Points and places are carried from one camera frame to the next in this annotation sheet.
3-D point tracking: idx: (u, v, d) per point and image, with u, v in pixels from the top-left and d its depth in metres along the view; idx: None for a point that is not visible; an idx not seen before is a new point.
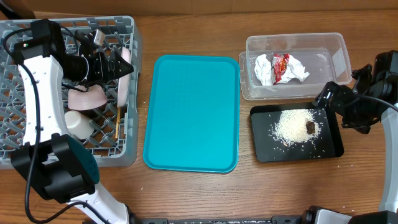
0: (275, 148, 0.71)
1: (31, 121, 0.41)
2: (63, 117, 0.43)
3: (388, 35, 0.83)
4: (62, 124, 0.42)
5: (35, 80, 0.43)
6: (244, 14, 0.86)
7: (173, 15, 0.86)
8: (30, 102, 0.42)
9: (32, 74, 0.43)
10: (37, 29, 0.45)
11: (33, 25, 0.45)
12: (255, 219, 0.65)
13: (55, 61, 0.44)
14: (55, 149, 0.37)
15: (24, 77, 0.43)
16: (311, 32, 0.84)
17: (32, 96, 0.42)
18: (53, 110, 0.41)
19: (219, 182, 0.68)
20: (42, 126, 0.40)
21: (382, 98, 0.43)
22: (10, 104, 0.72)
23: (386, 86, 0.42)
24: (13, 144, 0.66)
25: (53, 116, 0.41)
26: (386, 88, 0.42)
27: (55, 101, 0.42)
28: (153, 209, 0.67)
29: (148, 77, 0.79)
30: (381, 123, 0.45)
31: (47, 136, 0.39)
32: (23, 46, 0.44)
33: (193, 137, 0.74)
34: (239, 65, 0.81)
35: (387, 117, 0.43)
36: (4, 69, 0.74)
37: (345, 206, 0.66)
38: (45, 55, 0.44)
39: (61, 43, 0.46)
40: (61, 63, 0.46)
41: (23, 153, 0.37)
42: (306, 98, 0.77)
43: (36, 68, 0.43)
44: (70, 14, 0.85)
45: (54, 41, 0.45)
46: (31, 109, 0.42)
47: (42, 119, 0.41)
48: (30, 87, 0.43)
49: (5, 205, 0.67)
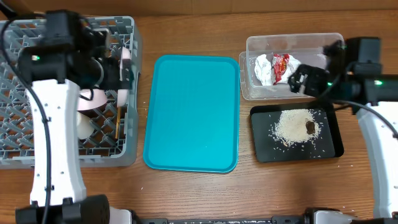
0: (275, 148, 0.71)
1: (40, 172, 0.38)
2: (77, 166, 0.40)
3: (387, 35, 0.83)
4: (76, 180, 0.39)
5: (46, 116, 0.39)
6: (244, 14, 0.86)
7: (173, 15, 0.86)
8: (40, 142, 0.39)
9: (45, 107, 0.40)
10: (54, 27, 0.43)
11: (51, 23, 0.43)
12: (255, 219, 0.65)
13: (72, 85, 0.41)
14: (68, 217, 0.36)
15: (33, 107, 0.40)
16: (311, 32, 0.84)
17: (41, 137, 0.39)
18: (67, 163, 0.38)
19: (219, 182, 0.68)
20: (53, 184, 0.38)
21: (354, 98, 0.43)
22: (10, 104, 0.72)
23: (356, 86, 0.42)
24: (13, 144, 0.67)
25: (66, 171, 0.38)
26: (355, 88, 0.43)
27: (70, 144, 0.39)
28: (153, 209, 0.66)
29: (148, 77, 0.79)
30: (359, 123, 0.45)
31: (58, 198, 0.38)
32: (34, 58, 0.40)
33: (193, 137, 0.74)
34: (239, 65, 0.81)
35: (362, 117, 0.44)
36: (4, 69, 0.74)
37: (345, 206, 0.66)
38: (60, 81, 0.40)
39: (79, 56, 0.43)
40: (79, 78, 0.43)
41: (32, 216, 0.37)
42: (306, 98, 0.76)
43: (49, 99, 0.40)
44: None
45: (72, 54, 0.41)
46: (41, 152, 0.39)
47: (55, 173, 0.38)
48: (41, 124, 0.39)
49: (5, 205, 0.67)
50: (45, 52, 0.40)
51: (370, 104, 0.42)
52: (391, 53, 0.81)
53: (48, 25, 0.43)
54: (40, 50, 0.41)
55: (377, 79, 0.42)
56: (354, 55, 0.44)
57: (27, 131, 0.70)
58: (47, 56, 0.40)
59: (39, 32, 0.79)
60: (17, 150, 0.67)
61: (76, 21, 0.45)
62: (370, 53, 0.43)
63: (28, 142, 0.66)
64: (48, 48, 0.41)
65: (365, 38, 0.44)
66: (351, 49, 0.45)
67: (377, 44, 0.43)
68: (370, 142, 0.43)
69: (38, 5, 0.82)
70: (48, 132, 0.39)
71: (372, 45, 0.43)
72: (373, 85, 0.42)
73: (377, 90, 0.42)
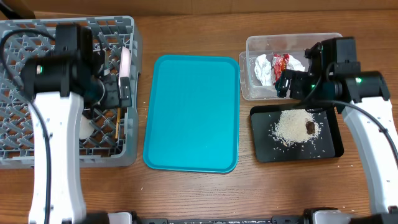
0: (275, 149, 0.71)
1: (39, 190, 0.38)
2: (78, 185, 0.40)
3: (387, 35, 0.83)
4: (76, 198, 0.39)
5: (48, 133, 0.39)
6: (244, 14, 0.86)
7: (173, 15, 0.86)
8: (40, 158, 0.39)
9: (45, 121, 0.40)
10: (63, 38, 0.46)
11: (60, 36, 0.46)
12: (255, 219, 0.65)
13: (74, 98, 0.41)
14: None
15: (35, 122, 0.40)
16: (311, 32, 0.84)
17: (41, 155, 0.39)
18: (68, 180, 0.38)
19: (219, 182, 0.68)
20: (52, 204, 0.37)
21: (337, 97, 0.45)
22: (10, 104, 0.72)
23: (337, 86, 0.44)
24: (13, 144, 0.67)
25: (66, 190, 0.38)
26: (337, 88, 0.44)
27: (71, 162, 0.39)
28: (153, 209, 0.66)
29: (148, 77, 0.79)
30: (344, 121, 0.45)
31: (58, 217, 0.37)
32: (38, 71, 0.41)
33: (193, 137, 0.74)
34: (239, 65, 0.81)
35: (347, 116, 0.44)
36: (4, 69, 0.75)
37: (345, 206, 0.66)
38: (63, 95, 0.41)
39: (83, 67, 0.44)
40: (81, 92, 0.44)
41: None
42: None
43: (50, 114, 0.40)
44: (70, 14, 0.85)
45: (75, 64, 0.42)
46: (40, 170, 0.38)
47: (55, 191, 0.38)
48: (42, 140, 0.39)
49: (5, 205, 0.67)
50: (48, 63, 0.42)
51: (353, 102, 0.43)
52: (391, 53, 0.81)
53: (58, 38, 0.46)
54: (45, 61, 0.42)
55: (357, 77, 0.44)
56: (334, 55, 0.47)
57: (27, 131, 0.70)
58: (51, 68, 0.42)
59: None
60: (17, 150, 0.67)
61: (84, 35, 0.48)
62: (347, 53, 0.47)
63: (28, 142, 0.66)
64: (52, 59, 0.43)
65: (339, 40, 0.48)
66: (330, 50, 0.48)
67: (353, 43, 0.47)
68: (359, 139, 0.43)
69: (38, 5, 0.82)
70: (50, 149, 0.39)
71: (347, 43, 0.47)
72: (354, 83, 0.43)
73: (359, 88, 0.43)
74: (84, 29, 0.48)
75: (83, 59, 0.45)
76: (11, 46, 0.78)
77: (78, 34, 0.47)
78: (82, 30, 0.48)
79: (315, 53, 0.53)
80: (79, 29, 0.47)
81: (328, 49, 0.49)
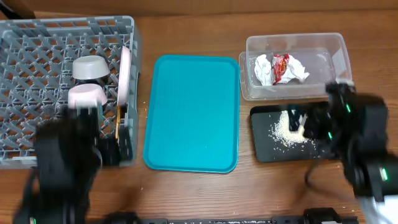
0: (275, 149, 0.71)
1: None
2: None
3: (387, 35, 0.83)
4: None
5: None
6: (244, 13, 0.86)
7: (173, 15, 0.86)
8: None
9: None
10: (46, 151, 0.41)
11: (43, 155, 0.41)
12: (255, 219, 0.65)
13: None
14: None
15: None
16: (311, 32, 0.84)
17: None
18: None
19: (219, 183, 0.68)
20: None
21: (359, 185, 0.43)
22: (10, 104, 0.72)
23: (359, 173, 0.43)
24: (14, 144, 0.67)
25: None
26: (358, 175, 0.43)
27: None
28: (153, 209, 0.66)
29: (148, 77, 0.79)
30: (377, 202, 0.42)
31: None
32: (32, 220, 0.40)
33: (193, 137, 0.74)
34: (239, 65, 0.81)
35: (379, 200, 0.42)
36: (4, 69, 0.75)
37: (345, 206, 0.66)
38: None
39: (75, 197, 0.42)
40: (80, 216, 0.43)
41: None
42: (306, 98, 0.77)
43: None
44: (69, 14, 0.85)
45: (71, 206, 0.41)
46: None
47: None
48: None
49: (4, 205, 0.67)
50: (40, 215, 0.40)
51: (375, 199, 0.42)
52: (391, 53, 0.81)
53: (40, 153, 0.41)
54: (41, 202, 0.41)
55: (382, 167, 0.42)
56: (361, 126, 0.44)
57: (27, 131, 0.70)
58: (46, 216, 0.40)
59: (38, 32, 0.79)
60: (17, 150, 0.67)
61: (67, 135, 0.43)
62: (375, 126, 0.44)
63: (28, 142, 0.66)
64: (47, 196, 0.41)
65: (369, 107, 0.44)
66: (357, 116, 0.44)
67: (382, 112, 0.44)
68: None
69: (38, 5, 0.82)
70: None
71: (375, 109, 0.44)
72: (378, 178, 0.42)
73: (382, 182, 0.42)
74: (65, 127, 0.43)
75: (73, 172, 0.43)
76: (11, 46, 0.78)
77: (59, 137, 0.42)
78: (64, 132, 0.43)
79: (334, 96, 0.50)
80: (60, 133, 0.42)
81: (354, 114, 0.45)
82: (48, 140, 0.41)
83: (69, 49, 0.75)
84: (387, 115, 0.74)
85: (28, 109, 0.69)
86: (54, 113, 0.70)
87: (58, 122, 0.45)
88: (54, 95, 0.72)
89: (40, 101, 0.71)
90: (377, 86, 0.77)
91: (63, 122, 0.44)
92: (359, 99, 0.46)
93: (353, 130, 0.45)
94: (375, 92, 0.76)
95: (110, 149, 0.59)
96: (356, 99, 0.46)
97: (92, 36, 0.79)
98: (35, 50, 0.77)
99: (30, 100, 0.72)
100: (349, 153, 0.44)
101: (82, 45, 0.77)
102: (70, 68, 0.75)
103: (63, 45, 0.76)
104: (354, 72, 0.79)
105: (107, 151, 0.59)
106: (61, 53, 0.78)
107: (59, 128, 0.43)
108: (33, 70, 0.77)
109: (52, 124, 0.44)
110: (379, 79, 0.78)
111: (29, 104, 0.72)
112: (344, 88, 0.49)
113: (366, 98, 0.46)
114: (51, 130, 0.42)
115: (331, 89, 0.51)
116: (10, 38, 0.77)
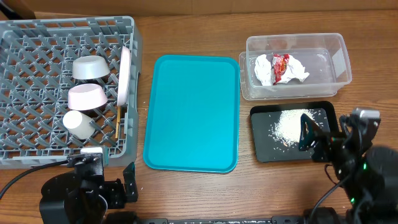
0: (275, 148, 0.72)
1: None
2: None
3: (388, 35, 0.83)
4: None
5: None
6: (244, 14, 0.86)
7: (173, 15, 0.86)
8: None
9: None
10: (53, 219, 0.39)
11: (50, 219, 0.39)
12: (255, 219, 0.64)
13: None
14: None
15: None
16: (311, 31, 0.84)
17: None
18: None
19: (219, 182, 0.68)
20: None
21: None
22: (10, 104, 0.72)
23: None
24: (13, 144, 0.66)
25: None
26: None
27: None
28: (154, 209, 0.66)
29: (148, 77, 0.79)
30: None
31: None
32: None
33: (193, 137, 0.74)
34: (239, 65, 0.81)
35: None
36: (4, 69, 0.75)
37: (344, 206, 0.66)
38: None
39: None
40: None
41: None
42: (306, 98, 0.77)
43: None
44: (70, 14, 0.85)
45: None
46: None
47: None
48: None
49: (5, 205, 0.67)
50: None
51: None
52: (390, 53, 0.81)
53: (48, 221, 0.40)
54: None
55: None
56: (374, 188, 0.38)
57: (27, 131, 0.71)
58: None
59: (38, 32, 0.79)
60: (17, 150, 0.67)
61: (74, 196, 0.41)
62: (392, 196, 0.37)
63: (28, 143, 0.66)
64: None
65: (389, 177, 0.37)
66: (372, 177, 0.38)
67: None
68: None
69: (39, 5, 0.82)
70: None
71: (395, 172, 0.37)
72: None
73: None
74: (72, 188, 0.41)
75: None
76: (11, 46, 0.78)
77: (67, 199, 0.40)
78: (71, 194, 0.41)
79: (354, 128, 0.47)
80: (67, 196, 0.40)
81: (369, 173, 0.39)
82: (55, 205, 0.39)
83: (70, 49, 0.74)
84: (387, 115, 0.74)
85: (28, 109, 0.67)
86: (54, 112, 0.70)
87: (64, 178, 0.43)
88: (54, 95, 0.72)
89: (40, 101, 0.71)
90: (377, 86, 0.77)
91: (69, 182, 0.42)
92: (377, 158, 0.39)
93: (365, 188, 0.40)
94: (375, 92, 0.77)
95: (115, 193, 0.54)
96: (376, 157, 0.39)
97: (92, 37, 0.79)
98: (35, 50, 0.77)
99: (30, 100, 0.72)
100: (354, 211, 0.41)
101: (82, 45, 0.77)
102: (70, 68, 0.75)
103: (63, 45, 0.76)
104: (354, 71, 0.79)
105: (112, 193, 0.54)
106: (61, 53, 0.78)
107: (67, 188, 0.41)
108: (33, 70, 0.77)
109: (60, 180, 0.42)
110: (379, 79, 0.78)
111: (29, 104, 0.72)
112: (366, 128, 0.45)
113: (388, 157, 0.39)
114: (58, 193, 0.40)
115: (352, 123, 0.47)
116: (10, 38, 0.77)
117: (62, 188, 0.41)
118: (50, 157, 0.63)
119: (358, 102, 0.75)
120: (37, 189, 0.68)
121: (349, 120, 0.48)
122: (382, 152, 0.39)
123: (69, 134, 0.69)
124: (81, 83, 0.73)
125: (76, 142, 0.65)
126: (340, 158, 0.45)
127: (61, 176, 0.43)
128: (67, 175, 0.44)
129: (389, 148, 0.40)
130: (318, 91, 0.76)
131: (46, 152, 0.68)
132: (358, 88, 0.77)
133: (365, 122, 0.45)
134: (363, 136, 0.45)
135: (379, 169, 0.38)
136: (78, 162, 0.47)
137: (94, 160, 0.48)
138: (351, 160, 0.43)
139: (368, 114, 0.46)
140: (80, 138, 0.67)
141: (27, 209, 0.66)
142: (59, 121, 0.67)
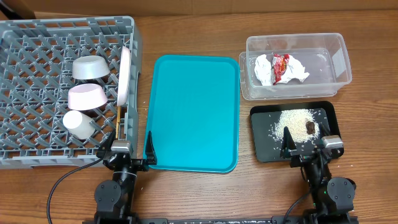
0: (275, 148, 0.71)
1: None
2: None
3: (388, 35, 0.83)
4: None
5: None
6: (244, 14, 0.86)
7: (173, 15, 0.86)
8: None
9: None
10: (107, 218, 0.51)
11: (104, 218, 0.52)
12: (255, 219, 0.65)
13: None
14: None
15: None
16: (310, 31, 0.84)
17: None
18: None
19: (219, 182, 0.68)
20: None
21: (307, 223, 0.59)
22: (10, 104, 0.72)
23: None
24: (13, 144, 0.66)
25: None
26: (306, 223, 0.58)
27: None
28: (153, 209, 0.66)
29: (148, 77, 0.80)
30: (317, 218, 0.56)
31: None
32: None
33: (193, 138, 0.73)
34: (239, 65, 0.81)
35: None
36: (4, 70, 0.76)
37: None
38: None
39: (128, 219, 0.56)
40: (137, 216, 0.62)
41: None
42: (306, 98, 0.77)
43: None
44: (71, 15, 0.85)
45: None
46: None
47: None
48: None
49: (4, 205, 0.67)
50: None
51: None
52: (391, 53, 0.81)
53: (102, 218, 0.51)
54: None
55: None
56: (330, 207, 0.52)
57: (27, 131, 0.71)
58: None
59: (38, 32, 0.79)
60: (17, 150, 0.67)
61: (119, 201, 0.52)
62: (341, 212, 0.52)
63: (28, 143, 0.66)
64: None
65: (339, 205, 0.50)
66: (331, 201, 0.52)
67: (350, 202, 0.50)
68: None
69: (39, 6, 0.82)
70: None
71: (345, 200, 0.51)
72: None
73: None
74: (117, 199, 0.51)
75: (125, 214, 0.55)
76: (11, 46, 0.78)
77: (114, 207, 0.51)
78: (117, 203, 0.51)
79: (317, 158, 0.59)
80: (115, 205, 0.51)
81: (326, 196, 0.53)
82: (107, 211, 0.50)
83: (69, 49, 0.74)
84: (387, 115, 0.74)
85: (28, 109, 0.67)
86: (54, 112, 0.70)
87: (108, 187, 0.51)
88: (54, 95, 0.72)
89: (40, 101, 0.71)
90: (377, 86, 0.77)
91: (113, 191, 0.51)
92: (334, 190, 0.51)
93: (324, 202, 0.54)
94: (375, 92, 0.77)
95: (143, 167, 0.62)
96: (332, 189, 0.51)
97: (92, 37, 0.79)
98: (35, 50, 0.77)
99: (30, 100, 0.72)
100: (313, 216, 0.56)
101: (82, 45, 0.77)
102: (70, 68, 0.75)
103: (63, 45, 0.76)
104: (353, 72, 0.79)
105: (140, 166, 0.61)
106: (61, 53, 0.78)
107: (112, 198, 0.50)
108: (33, 70, 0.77)
109: (105, 190, 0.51)
110: (379, 79, 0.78)
111: (29, 104, 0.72)
112: (327, 160, 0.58)
113: (342, 188, 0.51)
114: (107, 202, 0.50)
115: (321, 150, 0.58)
116: (10, 38, 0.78)
117: (109, 198, 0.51)
118: (50, 157, 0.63)
119: (358, 102, 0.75)
120: (37, 190, 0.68)
121: (324, 150, 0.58)
122: (339, 183, 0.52)
123: (69, 134, 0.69)
124: (81, 83, 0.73)
125: (76, 142, 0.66)
126: (310, 171, 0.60)
127: (104, 185, 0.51)
128: (107, 183, 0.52)
129: (344, 179, 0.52)
130: (318, 90, 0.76)
131: (46, 152, 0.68)
132: (359, 88, 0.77)
133: (330, 152, 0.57)
134: (324, 165, 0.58)
135: (333, 196, 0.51)
136: (112, 158, 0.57)
137: (124, 157, 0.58)
138: (318, 176, 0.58)
139: (331, 144, 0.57)
140: (80, 138, 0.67)
141: (28, 210, 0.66)
142: (59, 121, 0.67)
